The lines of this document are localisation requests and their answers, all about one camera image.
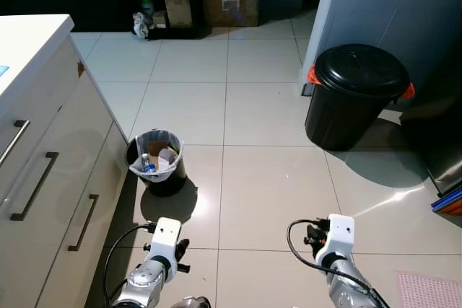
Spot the robot left leg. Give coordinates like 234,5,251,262
171,296,212,308

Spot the small lined waste bin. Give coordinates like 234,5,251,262
126,129,188,198

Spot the plastic bottle blue cap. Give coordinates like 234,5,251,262
141,153,157,174

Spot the white carton scrap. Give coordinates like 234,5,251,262
157,148,179,172

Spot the brown cardboard scrap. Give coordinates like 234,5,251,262
147,140,172,159

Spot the pink floor mat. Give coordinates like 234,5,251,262
395,270,462,308

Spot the large black lidded dustbin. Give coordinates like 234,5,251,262
304,43,413,152

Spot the blue and orange flat item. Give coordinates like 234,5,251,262
431,186,462,216

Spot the stainless steel appliance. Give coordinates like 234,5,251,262
399,30,462,197

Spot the white drawer cabinet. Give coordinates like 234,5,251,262
0,14,138,308

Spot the red bin liner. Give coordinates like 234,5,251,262
306,66,417,100

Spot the white crumpled bag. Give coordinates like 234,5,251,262
132,12,151,40

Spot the small tan box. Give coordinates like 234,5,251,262
152,11,168,29

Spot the brown cardboard box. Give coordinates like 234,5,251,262
201,0,261,28

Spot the brown leaning board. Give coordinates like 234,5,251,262
160,0,194,29

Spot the black shelf unit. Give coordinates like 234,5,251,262
128,0,212,40

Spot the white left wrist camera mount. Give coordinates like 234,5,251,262
147,217,183,264

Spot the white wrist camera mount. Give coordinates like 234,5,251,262
316,214,356,265
147,217,183,264

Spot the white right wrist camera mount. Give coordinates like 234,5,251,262
316,214,356,265

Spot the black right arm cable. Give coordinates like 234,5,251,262
287,219,391,308

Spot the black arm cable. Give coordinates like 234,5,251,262
103,223,156,307
287,219,391,308

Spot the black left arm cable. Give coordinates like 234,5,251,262
103,223,156,307

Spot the short dark drawer handle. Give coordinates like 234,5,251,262
68,193,100,252

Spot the long dark drawer handle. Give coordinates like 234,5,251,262
9,151,60,221

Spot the silver drawer handle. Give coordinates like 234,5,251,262
0,120,31,168

